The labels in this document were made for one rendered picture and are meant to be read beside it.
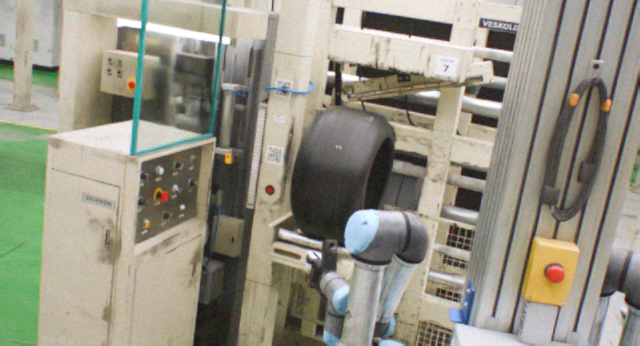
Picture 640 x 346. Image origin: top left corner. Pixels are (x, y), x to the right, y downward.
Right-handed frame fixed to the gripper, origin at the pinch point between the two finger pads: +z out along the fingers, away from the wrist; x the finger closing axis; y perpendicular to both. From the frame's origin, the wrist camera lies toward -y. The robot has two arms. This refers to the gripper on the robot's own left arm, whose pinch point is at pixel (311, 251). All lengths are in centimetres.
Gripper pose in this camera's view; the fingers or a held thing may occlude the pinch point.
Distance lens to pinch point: 230.8
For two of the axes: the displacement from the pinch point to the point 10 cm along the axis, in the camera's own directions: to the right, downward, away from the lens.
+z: -3.4, -2.7, 9.0
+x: 9.0, 1.8, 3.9
